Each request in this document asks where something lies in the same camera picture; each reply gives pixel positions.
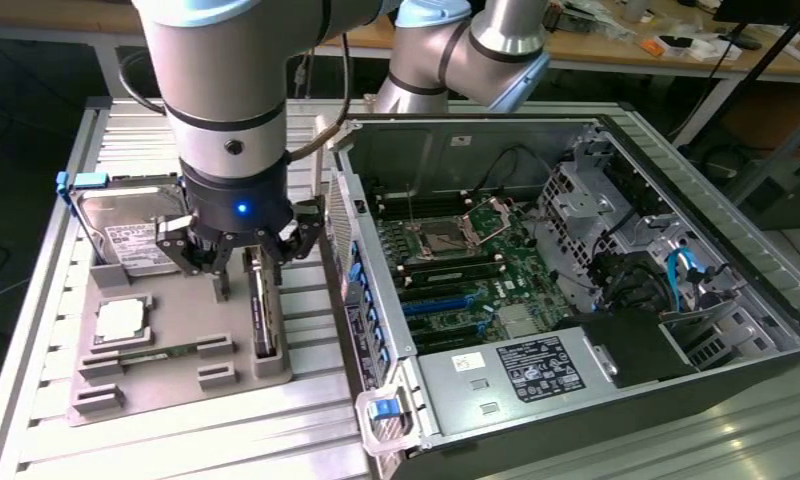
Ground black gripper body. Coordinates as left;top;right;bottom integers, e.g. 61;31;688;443
177;159;297;248

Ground blue expansion slot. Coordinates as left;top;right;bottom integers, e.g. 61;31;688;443
401;294;480;317

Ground black expansion slot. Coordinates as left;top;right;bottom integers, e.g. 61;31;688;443
408;319;484;341

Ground silver hard disk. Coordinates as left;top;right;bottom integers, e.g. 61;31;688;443
77;187;188;279

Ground silver CPU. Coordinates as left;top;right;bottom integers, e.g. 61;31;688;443
94;298;150;344

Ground green RAM stick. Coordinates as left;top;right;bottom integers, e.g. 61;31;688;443
114;344;202;363

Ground blue disk caddy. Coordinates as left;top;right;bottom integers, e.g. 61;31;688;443
54;169;186;266

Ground grey parts rack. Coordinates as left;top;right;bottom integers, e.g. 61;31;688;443
65;247;296;429

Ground CPU socket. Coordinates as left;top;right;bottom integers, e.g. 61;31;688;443
415;219;483;260

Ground black installed RAM stick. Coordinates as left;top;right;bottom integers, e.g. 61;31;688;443
403;263;503;287

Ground metal socket cover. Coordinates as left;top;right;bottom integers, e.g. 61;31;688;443
461;196;516;237

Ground green motherboard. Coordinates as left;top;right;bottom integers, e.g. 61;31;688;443
371;192;576;352

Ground blue case latch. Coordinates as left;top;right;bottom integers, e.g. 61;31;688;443
364;398;400;420

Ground silver chipset heatsink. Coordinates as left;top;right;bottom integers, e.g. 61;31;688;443
495;305;549;337

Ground grey power supply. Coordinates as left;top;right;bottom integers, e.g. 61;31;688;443
415;327;620;437

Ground metal disk bay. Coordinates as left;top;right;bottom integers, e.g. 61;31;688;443
535;158;643;282

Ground black fan shroud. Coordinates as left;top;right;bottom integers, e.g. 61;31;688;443
551;303;700;390

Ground wooden desk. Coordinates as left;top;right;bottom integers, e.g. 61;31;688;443
0;0;800;166

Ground open black PC case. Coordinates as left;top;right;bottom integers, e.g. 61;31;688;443
309;112;800;480

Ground clear plastic bags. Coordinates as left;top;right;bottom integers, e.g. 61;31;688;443
557;0;643;42

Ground small orange white box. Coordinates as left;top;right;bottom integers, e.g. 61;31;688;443
638;32;739;63

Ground black equipment case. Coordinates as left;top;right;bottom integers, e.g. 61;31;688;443
738;158;800;232

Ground black monitor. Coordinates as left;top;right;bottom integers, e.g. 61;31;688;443
711;0;800;50

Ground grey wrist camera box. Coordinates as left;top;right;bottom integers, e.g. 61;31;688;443
152;213;193;237

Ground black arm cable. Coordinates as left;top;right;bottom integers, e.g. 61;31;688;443
117;29;355;164

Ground thin black looping wire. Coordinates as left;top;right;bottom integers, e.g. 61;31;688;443
465;144;556;197

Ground black wire bundle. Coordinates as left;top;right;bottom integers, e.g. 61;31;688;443
584;248;670;312

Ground blue data wire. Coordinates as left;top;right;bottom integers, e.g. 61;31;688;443
662;238;716;315

